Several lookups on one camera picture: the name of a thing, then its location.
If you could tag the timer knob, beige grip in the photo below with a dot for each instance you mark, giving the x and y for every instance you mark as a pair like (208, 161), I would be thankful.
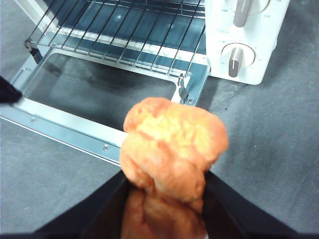
(235, 61)

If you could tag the golden braided bread loaf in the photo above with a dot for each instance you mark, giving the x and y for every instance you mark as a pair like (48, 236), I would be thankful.
(172, 149)

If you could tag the temperature knob, beige grip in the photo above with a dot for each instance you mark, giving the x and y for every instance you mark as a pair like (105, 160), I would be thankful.
(240, 12)

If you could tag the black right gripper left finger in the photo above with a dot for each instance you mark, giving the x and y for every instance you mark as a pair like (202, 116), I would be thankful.
(94, 214)

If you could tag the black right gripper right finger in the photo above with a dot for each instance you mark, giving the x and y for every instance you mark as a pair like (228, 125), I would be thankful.
(236, 216)

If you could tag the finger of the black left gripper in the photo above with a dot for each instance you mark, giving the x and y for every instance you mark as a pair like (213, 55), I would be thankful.
(7, 93)

